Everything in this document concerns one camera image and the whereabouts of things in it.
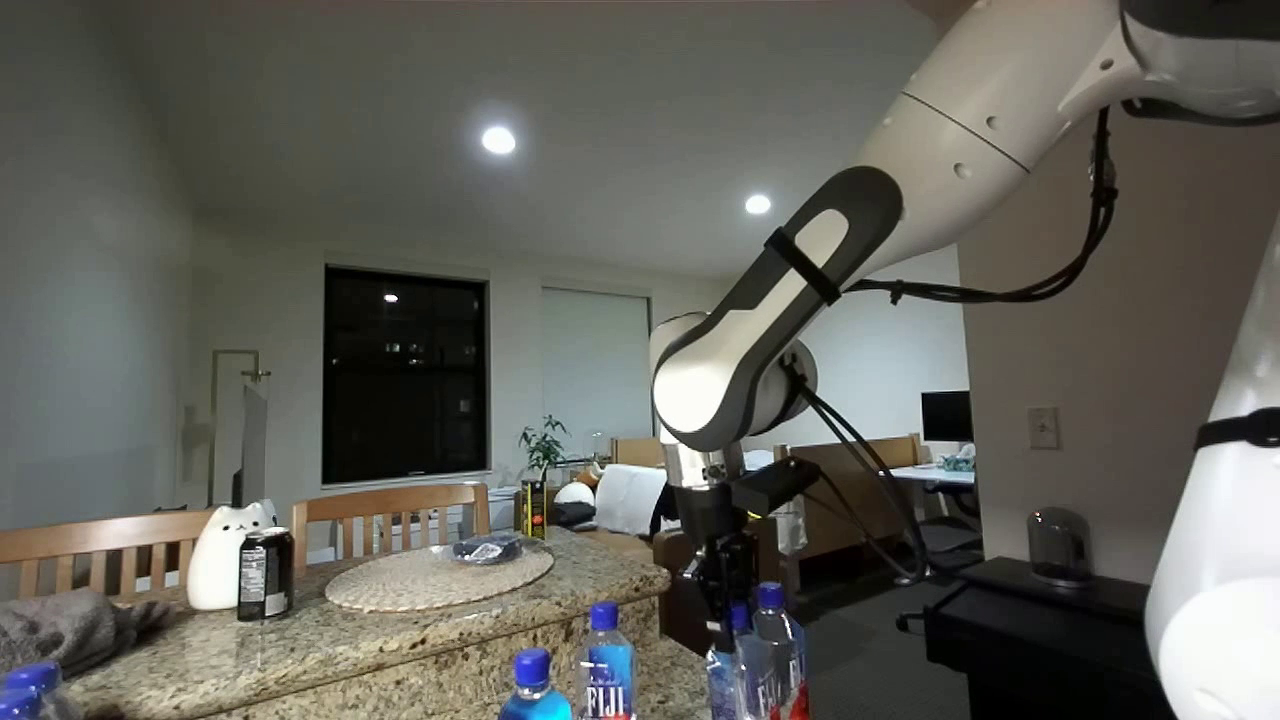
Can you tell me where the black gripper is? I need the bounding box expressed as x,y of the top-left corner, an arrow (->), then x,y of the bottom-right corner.
678,478 -> 769,631

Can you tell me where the Fiji water bottle blue cap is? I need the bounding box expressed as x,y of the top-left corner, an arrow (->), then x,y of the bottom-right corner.
496,644 -> 574,720
741,578 -> 811,720
574,596 -> 640,720
699,599 -> 757,720

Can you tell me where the white bag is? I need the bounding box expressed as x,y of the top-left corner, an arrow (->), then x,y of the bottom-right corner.
592,458 -> 670,540

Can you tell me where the yellow bottle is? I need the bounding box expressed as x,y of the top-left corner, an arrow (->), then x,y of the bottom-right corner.
515,474 -> 552,542

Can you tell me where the green potted plant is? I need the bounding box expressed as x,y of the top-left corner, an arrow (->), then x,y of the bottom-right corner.
515,412 -> 570,485

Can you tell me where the dark office chair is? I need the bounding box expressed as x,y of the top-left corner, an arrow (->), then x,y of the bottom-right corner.
902,514 -> 988,578

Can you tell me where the white desk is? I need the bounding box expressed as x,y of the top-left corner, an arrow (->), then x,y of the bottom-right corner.
885,454 -> 983,493

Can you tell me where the small dark bowl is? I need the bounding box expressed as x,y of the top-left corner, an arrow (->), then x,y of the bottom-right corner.
451,532 -> 528,569

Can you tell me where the white roller blind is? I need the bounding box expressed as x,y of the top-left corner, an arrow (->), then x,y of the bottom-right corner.
534,282 -> 656,462

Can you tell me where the black desk monitor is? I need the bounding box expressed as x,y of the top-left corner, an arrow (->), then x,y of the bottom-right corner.
914,389 -> 977,446

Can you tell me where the glass jar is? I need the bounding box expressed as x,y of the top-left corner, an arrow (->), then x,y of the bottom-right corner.
1022,503 -> 1091,578

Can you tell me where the wooden slat chair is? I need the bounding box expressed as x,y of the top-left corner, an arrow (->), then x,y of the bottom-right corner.
0,509 -> 217,605
286,474 -> 496,575

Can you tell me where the dark window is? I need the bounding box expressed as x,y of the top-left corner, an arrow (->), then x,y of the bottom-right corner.
318,261 -> 493,487

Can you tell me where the dark carton with label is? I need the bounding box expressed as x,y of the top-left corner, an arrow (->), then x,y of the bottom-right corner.
233,523 -> 297,624

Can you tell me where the grey cloth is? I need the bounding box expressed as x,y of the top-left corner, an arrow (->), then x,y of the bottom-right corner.
0,588 -> 170,682

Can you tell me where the black camera cable bundle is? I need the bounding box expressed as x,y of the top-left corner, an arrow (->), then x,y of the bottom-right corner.
783,364 -> 937,584

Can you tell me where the black forearm strap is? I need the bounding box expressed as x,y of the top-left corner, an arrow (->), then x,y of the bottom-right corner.
758,227 -> 846,309

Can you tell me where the white light switch plate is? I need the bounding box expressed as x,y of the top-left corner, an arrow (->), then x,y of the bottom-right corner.
1022,402 -> 1065,454

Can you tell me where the thin metal stand frame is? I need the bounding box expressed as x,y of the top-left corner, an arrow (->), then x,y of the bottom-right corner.
205,348 -> 276,511

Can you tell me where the black base link strap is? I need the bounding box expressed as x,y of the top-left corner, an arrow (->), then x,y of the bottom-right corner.
1190,402 -> 1280,454

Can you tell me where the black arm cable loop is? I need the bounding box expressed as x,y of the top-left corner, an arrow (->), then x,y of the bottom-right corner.
842,102 -> 1123,309

